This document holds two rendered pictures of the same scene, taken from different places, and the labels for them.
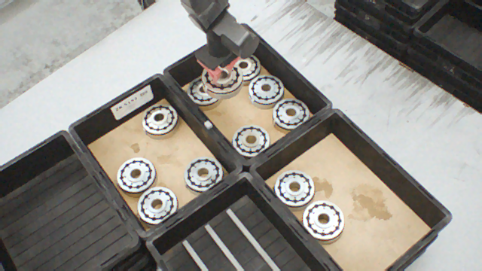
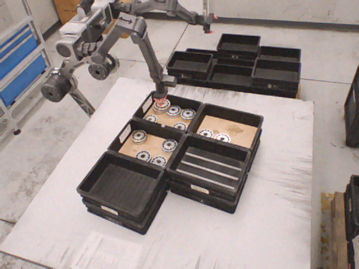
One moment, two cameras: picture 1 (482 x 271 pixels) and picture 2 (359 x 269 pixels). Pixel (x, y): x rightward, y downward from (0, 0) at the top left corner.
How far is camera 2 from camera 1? 1.01 m
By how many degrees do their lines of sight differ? 23
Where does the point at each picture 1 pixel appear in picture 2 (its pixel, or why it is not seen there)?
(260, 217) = (199, 150)
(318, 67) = not seen: hidden behind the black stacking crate
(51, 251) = (125, 198)
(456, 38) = (224, 79)
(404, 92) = (220, 97)
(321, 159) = (208, 124)
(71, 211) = (123, 182)
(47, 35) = (22, 157)
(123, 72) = (102, 134)
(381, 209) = (238, 129)
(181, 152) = (154, 144)
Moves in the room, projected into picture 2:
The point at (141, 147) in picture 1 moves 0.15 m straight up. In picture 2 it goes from (136, 149) to (133, 133)
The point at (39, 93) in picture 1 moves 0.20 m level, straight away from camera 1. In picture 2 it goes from (68, 157) to (46, 150)
